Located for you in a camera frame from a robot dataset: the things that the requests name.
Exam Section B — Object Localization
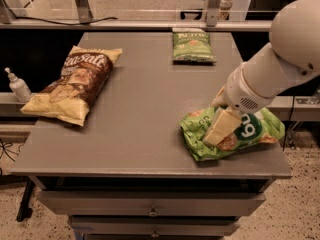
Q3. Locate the brown sea salt chip bag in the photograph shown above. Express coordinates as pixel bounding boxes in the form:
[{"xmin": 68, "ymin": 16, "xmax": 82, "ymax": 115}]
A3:
[{"xmin": 21, "ymin": 46, "xmax": 122, "ymax": 126}]

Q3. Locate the upper grey drawer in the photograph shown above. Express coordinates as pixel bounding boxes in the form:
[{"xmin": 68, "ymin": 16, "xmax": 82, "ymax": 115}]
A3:
[{"xmin": 38, "ymin": 191, "xmax": 265, "ymax": 217}]

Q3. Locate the small green chip bag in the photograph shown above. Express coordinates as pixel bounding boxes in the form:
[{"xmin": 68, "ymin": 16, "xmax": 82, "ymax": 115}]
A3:
[{"xmin": 172, "ymin": 28, "xmax": 216, "ymax": 63}]

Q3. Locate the green rice chip bag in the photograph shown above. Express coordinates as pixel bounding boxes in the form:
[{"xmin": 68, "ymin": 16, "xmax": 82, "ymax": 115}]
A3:
[{"xmin": 179, "ymin": 107, "xmax": 285, "ymax": 161}]

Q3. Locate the black table leg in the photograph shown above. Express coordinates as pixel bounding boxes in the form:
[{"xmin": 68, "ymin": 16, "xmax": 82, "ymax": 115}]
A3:
[{"xmin": 16, "ymin": 180, "xmax": 35, "ymax": 222}]

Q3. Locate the black cable on ledge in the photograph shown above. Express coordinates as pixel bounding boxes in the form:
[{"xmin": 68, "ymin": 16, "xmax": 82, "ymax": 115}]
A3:
[{"xmin": 13, "ymin": 15, "xmax": 118, "ymax": 26}]

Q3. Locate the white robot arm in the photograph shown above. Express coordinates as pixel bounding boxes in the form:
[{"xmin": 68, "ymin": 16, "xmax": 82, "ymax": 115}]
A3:
[{"xmin": 203, "ymin": 0, "xmax": 320, "ymax": 146}]

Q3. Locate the white pump bottle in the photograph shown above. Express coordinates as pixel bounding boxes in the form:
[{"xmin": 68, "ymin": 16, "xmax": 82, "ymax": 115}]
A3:
[{"xmin": 5, "ymin": 67, "xmax": 31, "ymax": 103}]

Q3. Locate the grey drawer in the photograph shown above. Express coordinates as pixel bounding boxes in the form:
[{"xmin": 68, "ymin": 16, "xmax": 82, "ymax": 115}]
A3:
[
  {"xmin": 38, "ymin": 191, "xmax": 265, "ymax": 217},
  {"xmin": 68, "ymin": 216, "xmax": 239, "ymax": 237}
]

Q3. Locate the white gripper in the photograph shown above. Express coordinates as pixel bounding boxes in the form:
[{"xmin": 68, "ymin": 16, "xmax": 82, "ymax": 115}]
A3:
[{"xmin": 203, "ymin": 62, "xmax": 274, "ymax": 146}]

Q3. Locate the lower grey drawer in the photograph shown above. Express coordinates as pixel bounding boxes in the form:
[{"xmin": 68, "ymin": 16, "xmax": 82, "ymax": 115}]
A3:
[{"xmin": 68, "ymin": 216, "xmax": 239, "ymax": 237}]

